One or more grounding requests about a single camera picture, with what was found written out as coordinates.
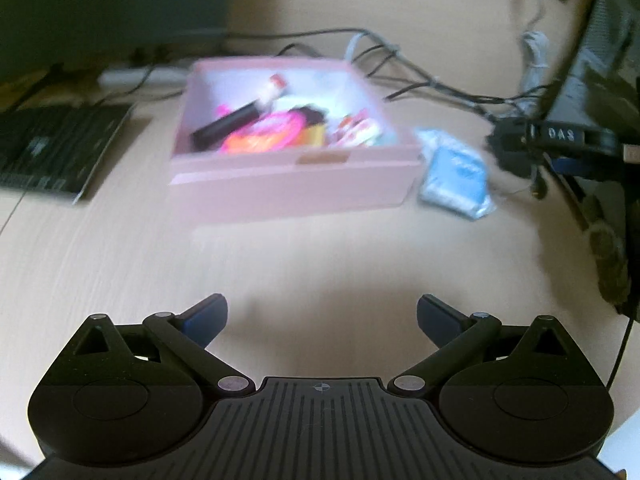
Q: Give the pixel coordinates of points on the black cylinder tube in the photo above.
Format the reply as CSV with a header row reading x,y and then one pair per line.
x,y
225,125

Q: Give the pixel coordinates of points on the dark furry item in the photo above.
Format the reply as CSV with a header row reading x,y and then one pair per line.
x,y
607,255

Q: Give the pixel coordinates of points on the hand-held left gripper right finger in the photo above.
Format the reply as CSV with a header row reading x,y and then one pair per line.
x,y
435,317

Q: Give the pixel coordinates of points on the black keyboard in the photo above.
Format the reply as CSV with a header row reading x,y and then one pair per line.
x,y
55,147

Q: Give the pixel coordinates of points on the red and white stick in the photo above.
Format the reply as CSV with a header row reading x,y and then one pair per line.
x,y
274,91

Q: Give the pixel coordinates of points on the yellow small item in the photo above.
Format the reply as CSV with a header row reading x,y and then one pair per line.
x,y
312,136

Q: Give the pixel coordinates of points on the blue tissue packet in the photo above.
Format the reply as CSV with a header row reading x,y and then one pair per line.
x,y
455,175

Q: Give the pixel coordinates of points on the white power strip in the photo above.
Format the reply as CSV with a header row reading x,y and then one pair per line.
x,y
145,75

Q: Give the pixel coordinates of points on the pink storage box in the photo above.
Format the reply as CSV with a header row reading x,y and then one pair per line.
x,y
290,185

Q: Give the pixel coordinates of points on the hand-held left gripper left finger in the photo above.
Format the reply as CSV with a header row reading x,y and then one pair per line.
x,y
206,316

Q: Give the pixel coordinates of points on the red white small packet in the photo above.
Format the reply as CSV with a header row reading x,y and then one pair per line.
x,y
357,132

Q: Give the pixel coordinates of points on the pink orange snack packet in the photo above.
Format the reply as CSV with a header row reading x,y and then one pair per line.
x,y
272,132

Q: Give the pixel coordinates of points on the dark monitor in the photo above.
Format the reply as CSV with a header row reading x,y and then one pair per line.
x,y
110,10

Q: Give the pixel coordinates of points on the orange plastic toy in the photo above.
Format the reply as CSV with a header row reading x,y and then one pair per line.
x,y
239,144

